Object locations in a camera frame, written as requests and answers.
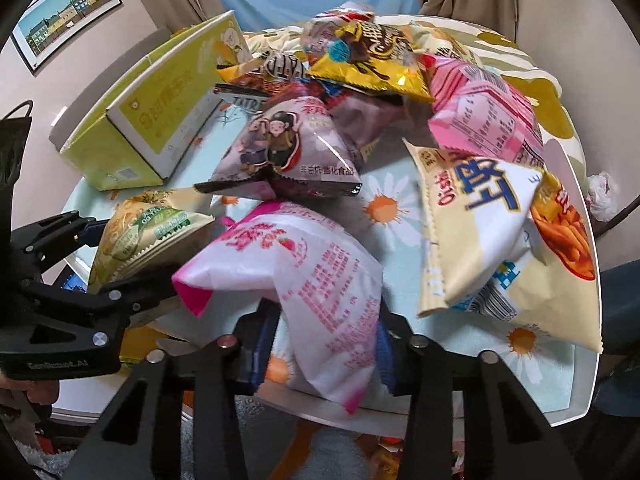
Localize pale yellow snack packet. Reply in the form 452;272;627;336
407;22;483;63

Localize gold snack packet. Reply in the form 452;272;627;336
306;19;437;105

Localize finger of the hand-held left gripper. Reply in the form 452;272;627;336
9;211;112;281
15;267;177;358

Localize pale purple snack packet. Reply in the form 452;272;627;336
330;92;406;163

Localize daisy print tablecloth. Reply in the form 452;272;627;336
60;95;601;411

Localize black cable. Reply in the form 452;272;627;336
592;195;640;236

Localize purple cartoon snack packet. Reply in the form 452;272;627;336
194;96;363;200

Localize dark blue flat object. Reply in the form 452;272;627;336
60;267;91;293

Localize cream snack packet blue letters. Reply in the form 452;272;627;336
401;139;607;356

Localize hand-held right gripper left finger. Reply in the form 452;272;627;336
65;302;282;480

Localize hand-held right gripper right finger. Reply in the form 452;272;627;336
376;310;571;480

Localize blue red snack packet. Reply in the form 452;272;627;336
300;4;377;56

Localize dark blue cloth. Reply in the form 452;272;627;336
597;265;640;411

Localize crumpled white tissue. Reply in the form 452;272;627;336
586;171;626;223

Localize person's left hand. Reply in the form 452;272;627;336
0;376;51;418

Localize pink and white snack packet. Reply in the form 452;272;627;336
171;201;385;415

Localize green and yellow snack packet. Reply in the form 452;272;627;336
89;189;216;297

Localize yellow-green cardboard box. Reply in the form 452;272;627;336
48;10;253;192

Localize framed wall poster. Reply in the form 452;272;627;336
11;0;123;77

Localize yellow and brown snack packet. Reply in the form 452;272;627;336
214;51;311;113

